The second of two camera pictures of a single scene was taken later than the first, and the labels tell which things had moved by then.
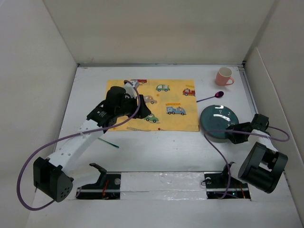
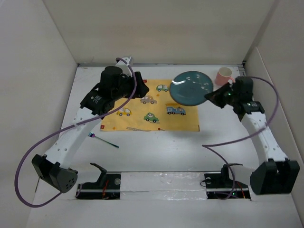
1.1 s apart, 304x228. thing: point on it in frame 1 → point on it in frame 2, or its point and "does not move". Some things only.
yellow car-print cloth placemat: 172,103 does not move
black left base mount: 108,187 does not move
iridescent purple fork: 114,145 does not move
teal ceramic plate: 218,117 → 188,88
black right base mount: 222,185 does not move
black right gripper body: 240,127 → 225,95
